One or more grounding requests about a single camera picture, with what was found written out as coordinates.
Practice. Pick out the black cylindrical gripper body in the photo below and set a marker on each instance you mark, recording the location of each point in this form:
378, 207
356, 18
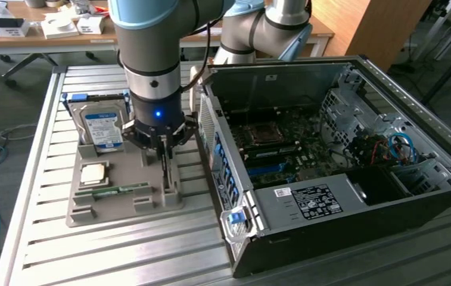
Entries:
156, 114

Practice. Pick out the white tape roll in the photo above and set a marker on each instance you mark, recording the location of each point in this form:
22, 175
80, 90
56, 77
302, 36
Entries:
60, 23

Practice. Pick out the blue case release latch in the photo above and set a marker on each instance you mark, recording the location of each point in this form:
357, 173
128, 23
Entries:
236, 217

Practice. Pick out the open black PC case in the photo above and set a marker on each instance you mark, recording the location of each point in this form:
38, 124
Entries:
329, 238

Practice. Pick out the green motherboard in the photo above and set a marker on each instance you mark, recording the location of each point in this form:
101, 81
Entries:
317, 162

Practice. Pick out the small white labelled box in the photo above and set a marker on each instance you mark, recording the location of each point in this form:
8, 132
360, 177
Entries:
90, 26

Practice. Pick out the grey cup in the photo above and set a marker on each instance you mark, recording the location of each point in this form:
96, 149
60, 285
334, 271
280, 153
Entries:
36, 3

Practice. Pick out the grey plastic parts rack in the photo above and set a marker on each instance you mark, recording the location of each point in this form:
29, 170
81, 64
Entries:
130, 172

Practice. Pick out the flat white box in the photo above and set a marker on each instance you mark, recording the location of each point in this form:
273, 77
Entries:
61, 33

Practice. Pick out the perforated metal drive cage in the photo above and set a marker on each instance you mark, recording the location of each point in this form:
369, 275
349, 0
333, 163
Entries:
341, 119

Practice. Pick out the long wooden desk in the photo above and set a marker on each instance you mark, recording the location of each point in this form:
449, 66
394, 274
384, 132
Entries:
50, 41

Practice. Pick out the white box with black insert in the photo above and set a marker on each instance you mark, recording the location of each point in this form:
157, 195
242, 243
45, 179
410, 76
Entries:
10, 31

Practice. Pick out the beige tape roll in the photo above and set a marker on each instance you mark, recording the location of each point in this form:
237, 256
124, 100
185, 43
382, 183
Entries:
54, 3

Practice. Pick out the grey power supply unit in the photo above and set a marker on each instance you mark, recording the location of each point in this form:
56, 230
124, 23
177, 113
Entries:
281, 208

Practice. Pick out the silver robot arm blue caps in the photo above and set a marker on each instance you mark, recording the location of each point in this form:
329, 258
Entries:
150, 44

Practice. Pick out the green RAM stick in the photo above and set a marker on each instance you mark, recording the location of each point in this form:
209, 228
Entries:
114, 189

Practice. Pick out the silver CPU chip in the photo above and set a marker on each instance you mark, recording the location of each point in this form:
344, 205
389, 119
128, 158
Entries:
93, 173

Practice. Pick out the blue expansion slot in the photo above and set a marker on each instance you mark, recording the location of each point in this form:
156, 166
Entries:
268, 170

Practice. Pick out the wooden cabinet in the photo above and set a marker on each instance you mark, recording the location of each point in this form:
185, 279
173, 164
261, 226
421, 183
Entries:
401, 29

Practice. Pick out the CPU socket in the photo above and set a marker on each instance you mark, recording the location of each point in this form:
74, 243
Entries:
268, 133

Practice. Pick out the hard disk in blue caddy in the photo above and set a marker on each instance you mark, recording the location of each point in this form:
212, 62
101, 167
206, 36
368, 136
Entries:
98, 128

